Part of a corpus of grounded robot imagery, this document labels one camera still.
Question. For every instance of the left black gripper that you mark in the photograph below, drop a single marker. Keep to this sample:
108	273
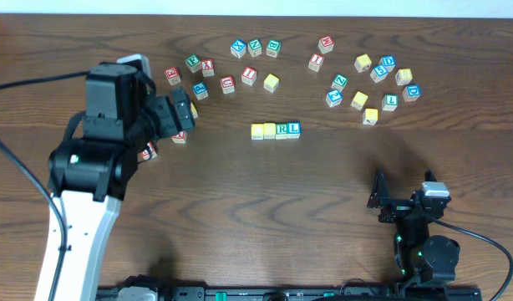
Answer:
182	110

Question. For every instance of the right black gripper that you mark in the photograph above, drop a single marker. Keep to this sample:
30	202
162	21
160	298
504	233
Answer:
401	202

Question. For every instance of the yellow C block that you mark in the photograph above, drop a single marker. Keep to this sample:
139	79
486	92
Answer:
257	131

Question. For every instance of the yellow O block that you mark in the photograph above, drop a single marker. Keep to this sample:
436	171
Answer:
269	131

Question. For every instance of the green R block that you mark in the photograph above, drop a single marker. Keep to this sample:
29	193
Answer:
281	131

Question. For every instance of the blue L block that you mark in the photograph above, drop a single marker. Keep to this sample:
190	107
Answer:
294	130

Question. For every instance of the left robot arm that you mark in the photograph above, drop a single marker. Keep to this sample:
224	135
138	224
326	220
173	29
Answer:
90	169

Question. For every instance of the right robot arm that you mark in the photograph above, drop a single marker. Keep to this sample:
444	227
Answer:
426	261

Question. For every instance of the yellow block left lower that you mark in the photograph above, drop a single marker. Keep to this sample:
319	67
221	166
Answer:
194	111

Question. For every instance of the red A block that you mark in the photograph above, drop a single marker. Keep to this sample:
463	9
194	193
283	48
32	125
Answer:
180	138

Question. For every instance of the blue P block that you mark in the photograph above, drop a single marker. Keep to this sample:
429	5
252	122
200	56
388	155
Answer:
200	90

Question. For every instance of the red G block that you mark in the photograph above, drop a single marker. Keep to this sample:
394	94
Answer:
172	75

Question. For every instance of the red U block lower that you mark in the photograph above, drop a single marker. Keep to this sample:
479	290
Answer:
149	152

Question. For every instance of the red u block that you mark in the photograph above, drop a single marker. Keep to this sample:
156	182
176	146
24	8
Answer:
227	84
149	152

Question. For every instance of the green F block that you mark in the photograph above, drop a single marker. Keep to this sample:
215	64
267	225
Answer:
193	63

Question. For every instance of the red Y block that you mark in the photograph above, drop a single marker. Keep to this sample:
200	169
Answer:
207	67

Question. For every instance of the red U block upper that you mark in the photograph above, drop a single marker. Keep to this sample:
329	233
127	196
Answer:
227	84

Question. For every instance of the yellow block right lower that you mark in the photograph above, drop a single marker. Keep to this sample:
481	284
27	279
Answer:
370	116

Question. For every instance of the green L block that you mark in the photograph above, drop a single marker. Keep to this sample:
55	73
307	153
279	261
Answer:
390	102

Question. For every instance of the red I block left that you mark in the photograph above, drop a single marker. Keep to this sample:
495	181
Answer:
249	76

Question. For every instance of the red i block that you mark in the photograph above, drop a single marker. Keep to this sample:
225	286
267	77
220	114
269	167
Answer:
249	76
316	62

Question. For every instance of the blue D block lower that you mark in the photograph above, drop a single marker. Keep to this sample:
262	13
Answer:
411	92

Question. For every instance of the blue d block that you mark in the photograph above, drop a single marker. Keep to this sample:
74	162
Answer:
388	62
411	92

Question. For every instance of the yellow block right middle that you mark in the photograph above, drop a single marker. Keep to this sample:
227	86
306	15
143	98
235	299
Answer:
359	100

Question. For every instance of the yellow block centre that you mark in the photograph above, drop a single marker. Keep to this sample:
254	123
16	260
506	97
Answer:
271	83

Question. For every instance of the green N block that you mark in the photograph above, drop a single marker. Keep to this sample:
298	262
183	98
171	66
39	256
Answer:
254	47

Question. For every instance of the yellow block far right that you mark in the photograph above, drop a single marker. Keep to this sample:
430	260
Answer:
403	77

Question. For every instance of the blue 2 block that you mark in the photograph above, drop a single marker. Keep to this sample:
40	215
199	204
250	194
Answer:
334	98

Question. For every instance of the blue S block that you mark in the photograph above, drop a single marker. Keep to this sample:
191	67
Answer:
378	73

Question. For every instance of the green B block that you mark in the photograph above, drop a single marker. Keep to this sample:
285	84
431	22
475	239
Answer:
273	48

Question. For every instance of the green Z block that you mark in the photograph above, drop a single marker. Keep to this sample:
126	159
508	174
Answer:
339	82

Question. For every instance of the blue D block upper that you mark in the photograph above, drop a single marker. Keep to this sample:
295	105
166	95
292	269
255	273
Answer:
388	62

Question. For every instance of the yellow block right upper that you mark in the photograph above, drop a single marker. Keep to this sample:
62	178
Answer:
362	63

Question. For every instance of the red I block right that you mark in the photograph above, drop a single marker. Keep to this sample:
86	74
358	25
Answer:
316	62

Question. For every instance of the red M block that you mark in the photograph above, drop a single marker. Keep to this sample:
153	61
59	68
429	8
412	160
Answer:
326	44

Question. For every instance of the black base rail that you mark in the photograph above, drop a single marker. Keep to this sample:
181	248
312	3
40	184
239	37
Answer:
147	288

